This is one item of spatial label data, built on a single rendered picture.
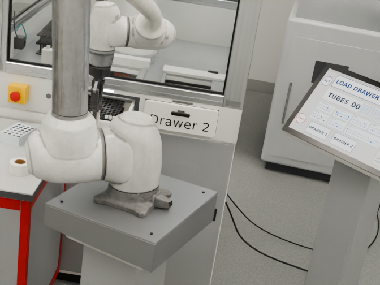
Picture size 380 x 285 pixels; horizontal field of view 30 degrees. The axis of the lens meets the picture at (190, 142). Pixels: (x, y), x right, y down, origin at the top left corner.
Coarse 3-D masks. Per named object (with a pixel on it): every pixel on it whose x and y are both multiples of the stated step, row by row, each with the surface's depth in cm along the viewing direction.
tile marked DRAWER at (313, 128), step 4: (308, 124) 254; (312, 124) 253; (316, 124) 252; (320, 124) 251; (308, 128) 253; (312, 128) 252; (316, 128) 252; (320, 128) 251; (324, 128) 250; (328, 128) 249; (308, 132) 252; (312, 132) 252; (316, 132) 251; (320, 132) 250; (324, 132) 249; (328, 132) 248; (316, 136) 250; (320, 136) 249; (324, 136) 248; (324, 140) 248
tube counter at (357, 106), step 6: (354, 102) 249; (360, 102) 248; (348, 108) 249; (354, 108) 248; (360, 108) 247; (366, 108) 245; (372, 108) 244; (366, 114) 244; (372, 114) 243; (378, 114) 242; (378, 120) 241
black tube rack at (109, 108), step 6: (90, 96) 281; (102, 102) 276; (108, 102) 277; (114, 102) 277; (120, 102) 278; (102, 108) 270; (108, 108) 271; (114, 108) 272; (120, 108) 273; (102, 114) 264; (108, 114) 265; (114, 114) 266
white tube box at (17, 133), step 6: (12, 126) 269; (18, 126) 269; (24, 126) 271; (30, 126) 271; (0, 132) 262; (6, 132) 263; (12, 132) 265; (18, 132) 264; (24, 132) 265; (30, 132) 266; (0, 138) 263; (6, 138) 262; (12, 138) 261; (18, 138) 260; (24, 138) 263; (12, 144) 262; (18, 144) 261
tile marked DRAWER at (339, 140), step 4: (336, 132) 247; (332, 136) 247; (336, 136) 246; (340, 136) 245; (344, 136) 244; (332, 140) 246; (336, 140) 245; (340, 140) 244; (344, 140) 244; (348, 140) 243; (352, 140) 242; (332, 144) 245; (336, 144) 244; (340, 144) 244; (344, 144) 243; (348, 144) 242; (352, 144) 242; (340, 148) 243; (344, 148) 242; (348, 148) 242; (352, 148) 241; (348, 152) 241
